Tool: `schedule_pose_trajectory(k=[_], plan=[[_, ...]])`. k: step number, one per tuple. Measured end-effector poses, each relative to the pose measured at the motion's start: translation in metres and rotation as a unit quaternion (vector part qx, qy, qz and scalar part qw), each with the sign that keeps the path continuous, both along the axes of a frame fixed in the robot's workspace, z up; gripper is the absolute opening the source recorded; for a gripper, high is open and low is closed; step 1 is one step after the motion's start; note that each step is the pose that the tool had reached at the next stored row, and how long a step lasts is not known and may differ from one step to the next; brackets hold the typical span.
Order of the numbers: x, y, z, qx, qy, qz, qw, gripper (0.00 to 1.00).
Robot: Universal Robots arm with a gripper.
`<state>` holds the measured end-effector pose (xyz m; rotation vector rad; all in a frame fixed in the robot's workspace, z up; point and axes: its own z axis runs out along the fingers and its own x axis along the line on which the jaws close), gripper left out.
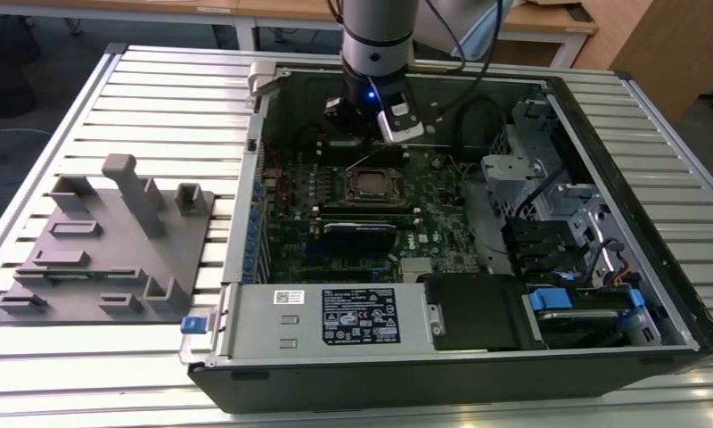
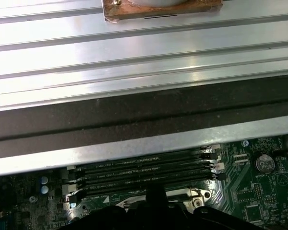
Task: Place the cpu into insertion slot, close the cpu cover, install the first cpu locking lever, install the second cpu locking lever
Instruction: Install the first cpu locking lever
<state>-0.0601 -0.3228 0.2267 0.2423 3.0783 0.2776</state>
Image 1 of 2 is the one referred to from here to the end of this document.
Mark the metal locking lever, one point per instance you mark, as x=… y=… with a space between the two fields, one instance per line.
x=365 y=157

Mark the silver CPU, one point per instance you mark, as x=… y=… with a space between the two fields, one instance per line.
x=374 y=183

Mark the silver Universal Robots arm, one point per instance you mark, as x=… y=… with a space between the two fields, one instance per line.
x=379 y=40

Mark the CPU socket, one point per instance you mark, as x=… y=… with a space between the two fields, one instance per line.
x=374 y=203

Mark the black graphics card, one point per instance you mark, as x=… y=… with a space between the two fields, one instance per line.
x=358 y=243

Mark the green motherboard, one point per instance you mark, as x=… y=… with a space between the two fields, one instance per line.
x=451 y=223

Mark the silver chipset heatsink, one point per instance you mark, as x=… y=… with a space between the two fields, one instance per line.
x=417 y=265

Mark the wooden white-framed desk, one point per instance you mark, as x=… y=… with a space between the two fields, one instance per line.
x=546 y=24
x=94 y=4

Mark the black plastic bay housing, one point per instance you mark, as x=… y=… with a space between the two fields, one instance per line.
x=539 y=245

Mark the grey parts rack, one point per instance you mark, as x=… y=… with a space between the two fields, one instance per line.
x=123 y=249

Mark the silver power supply unit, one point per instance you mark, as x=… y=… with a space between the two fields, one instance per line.
x=254 y=330

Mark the wooden cabinet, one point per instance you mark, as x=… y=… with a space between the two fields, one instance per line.
x=659 y=44

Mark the blue disk carrier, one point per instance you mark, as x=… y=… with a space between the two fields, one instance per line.
x=549 y=299

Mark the blue case latch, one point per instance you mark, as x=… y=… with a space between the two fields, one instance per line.
x=193 y=325

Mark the black office chair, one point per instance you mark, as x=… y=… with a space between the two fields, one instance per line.
x=5 y=89

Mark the green RAM stick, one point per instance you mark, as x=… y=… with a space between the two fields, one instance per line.
x=73 y=275

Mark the black open PC case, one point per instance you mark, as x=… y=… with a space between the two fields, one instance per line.
x=391 y=388

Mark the blue plastic clip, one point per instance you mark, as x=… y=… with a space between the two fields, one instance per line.
x=635 y=298

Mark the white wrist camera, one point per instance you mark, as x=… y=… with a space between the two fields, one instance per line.
x=401 y=127

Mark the silver drive bay bracket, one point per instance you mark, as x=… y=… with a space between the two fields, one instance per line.
x=510 y=168

